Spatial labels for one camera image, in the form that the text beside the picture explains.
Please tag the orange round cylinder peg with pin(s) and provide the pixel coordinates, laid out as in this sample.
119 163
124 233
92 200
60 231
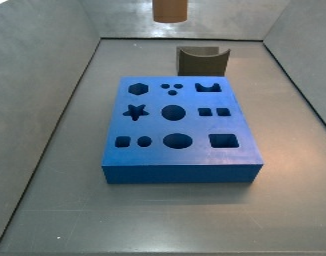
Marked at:
170 11

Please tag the blue shape sorter block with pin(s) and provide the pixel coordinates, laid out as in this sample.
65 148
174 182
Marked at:
178 131

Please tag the dark grey curved holder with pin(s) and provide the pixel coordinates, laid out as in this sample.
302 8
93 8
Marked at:
200 61

